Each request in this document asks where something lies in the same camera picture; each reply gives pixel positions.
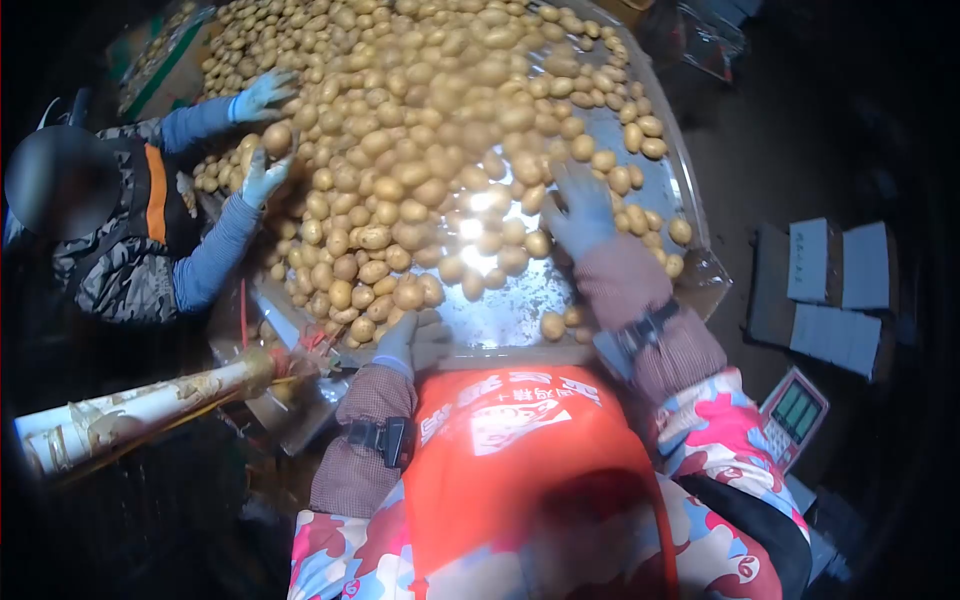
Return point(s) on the person's left hand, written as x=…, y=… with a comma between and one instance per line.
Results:
x=401, y=341

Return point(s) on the person's right hand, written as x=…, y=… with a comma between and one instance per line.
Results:
x=585, y=217

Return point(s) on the person's left fingers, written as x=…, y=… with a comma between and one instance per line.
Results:
x=420, y=326

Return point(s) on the person's right fingers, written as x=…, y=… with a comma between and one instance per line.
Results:
x=581, y=187

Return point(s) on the metal sorting table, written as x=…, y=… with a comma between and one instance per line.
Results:
x=510, y=307

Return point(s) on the black wrist band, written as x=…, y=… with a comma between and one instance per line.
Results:
x=646, y=328
x=384, y=440

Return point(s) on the single small potato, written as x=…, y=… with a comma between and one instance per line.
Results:
x=574, y=316
x=553, y=326

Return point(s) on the thin red stick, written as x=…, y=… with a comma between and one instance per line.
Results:
x=243, y=315

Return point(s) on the pile of yellow potatoes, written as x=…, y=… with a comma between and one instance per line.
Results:
x=420, y=112

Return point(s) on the clear plastic bag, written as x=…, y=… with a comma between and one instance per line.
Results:
x=701, y=37

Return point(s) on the flat white carton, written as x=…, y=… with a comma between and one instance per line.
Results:
x=868, y=266
x=811, y=259
x=836, y=339

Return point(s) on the white plastic film roll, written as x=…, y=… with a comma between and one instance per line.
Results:
x=142, y=409

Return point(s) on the electronic weighing scale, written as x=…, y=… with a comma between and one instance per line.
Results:
x=793, y=416

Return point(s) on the cardboard box with green stripe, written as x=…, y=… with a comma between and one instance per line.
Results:
x=161, y=64

